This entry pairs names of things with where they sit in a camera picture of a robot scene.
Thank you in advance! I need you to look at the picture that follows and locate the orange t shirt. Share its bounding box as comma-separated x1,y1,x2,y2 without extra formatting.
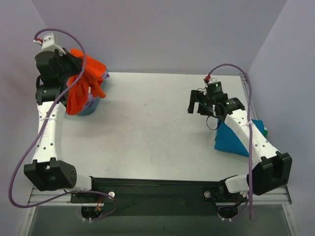
66,56,109,116

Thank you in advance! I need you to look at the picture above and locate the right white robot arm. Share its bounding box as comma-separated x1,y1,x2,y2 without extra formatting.
188,90,292,201

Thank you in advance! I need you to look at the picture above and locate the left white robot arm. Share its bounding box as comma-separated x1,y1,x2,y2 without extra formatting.
24,50,100,203

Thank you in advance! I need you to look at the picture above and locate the folded blue t shirt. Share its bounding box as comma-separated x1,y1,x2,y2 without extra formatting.
213,118,265,157

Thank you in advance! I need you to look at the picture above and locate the purple t shirt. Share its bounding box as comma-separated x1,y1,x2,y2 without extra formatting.
83,70,110,111

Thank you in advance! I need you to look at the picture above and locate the teal plastic basket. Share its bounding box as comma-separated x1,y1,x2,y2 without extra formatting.
73,78,108,117

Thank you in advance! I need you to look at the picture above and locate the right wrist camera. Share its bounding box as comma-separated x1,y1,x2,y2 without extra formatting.
206,81,223,99

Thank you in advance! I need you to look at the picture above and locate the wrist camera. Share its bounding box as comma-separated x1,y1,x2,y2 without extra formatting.
206,81,223,99
33,32,63,53

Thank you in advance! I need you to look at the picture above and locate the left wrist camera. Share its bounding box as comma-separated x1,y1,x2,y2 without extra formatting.
33,32,63,53

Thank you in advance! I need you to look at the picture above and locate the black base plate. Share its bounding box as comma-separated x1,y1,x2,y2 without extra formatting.
70,178,247,217

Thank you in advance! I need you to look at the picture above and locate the aluminium mounting rail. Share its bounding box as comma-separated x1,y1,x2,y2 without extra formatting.
26,182,292,207

